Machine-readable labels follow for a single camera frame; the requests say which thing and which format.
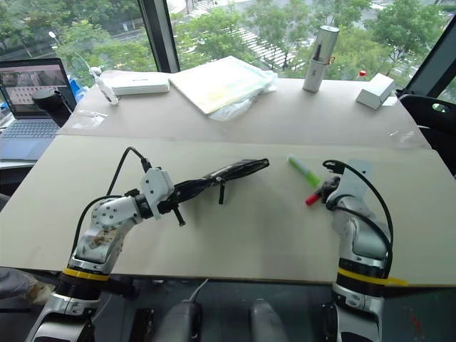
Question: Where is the silver white cylinder case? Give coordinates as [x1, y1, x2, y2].
[302, 25, 341, 94]

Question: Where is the grey open laptop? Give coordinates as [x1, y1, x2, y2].
[0, 57, 78, 162]

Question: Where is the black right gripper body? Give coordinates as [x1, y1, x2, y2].
[327, 175, 342, 199]

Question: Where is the black grid pouch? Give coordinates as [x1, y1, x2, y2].
[167, 157, 270, 212]

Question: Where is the slanted dark window frame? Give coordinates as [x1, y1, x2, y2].
[405, 14, 456, 98]

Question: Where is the small white box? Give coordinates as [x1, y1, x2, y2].
[355, 73, 397, 110]

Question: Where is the dark window frame post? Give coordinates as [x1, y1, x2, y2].
[137, 0, 181, 74]

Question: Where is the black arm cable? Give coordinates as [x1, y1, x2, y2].
[321, 160, 395, 279]
[72, 147, 153, 258]

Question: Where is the flat white box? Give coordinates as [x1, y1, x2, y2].
[99, 71, 171, 97]

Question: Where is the green highlighter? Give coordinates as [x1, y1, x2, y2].
[287, 153, 322, 187]

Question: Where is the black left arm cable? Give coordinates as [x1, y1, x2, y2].
[72, 147, 153, 258]

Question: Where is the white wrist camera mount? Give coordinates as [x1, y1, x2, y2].
[337, 160, 373, 201]
[139, 167, 175, 220]

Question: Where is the thin white cable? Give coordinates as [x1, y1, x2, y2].
[187, 278, 210, 304]

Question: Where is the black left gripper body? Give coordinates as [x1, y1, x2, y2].
[157, 192, 183, 215]

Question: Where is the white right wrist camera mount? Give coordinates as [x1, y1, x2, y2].
[337, 160, 373, 201]

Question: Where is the white book in plastic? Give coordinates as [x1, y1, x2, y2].
[168, 55, 279, 121]

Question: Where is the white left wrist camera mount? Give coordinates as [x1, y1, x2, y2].
[139, 167, 175, 220]

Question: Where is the grey fabric bundle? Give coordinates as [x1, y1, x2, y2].
[0, 266, 49, 310]

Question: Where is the black chair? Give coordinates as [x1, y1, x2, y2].
[396, 91, 456, 176]

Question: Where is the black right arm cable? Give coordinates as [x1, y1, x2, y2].
[321, 160, 395, 279]

